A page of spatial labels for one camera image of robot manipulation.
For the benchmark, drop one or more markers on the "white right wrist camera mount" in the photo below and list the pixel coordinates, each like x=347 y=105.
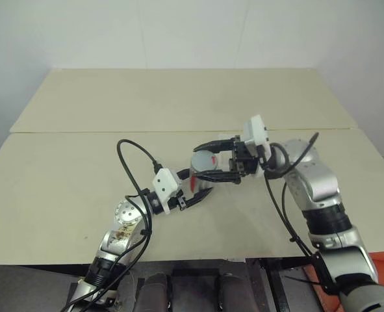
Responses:
x=256 y=134

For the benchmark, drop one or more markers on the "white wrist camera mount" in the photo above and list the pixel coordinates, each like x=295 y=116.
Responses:
x=164 y=188
x=256 y=134

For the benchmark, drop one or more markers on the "grey round jar lid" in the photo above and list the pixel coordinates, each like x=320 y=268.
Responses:
x=205 y=160

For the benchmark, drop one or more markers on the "dark rounded shape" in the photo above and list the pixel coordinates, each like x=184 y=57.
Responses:
x=229 y=291

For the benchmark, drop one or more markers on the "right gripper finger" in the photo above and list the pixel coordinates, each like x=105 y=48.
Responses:
x=218 y=176
x=215 y=145

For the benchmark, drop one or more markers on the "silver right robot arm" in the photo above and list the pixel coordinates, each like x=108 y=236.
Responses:
x=320 y=185

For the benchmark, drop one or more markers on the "silver jar with red label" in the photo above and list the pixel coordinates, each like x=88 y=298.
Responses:
x=199 y=182

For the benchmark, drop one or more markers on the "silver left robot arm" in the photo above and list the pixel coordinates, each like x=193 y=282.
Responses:
x=126 y=215

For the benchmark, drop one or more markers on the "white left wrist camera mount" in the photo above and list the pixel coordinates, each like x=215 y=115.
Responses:
x=164 y=188

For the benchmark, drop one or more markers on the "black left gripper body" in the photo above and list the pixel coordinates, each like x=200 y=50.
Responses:
x=180 y=202

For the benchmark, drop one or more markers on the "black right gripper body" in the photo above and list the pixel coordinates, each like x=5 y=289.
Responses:
x=243 y=161

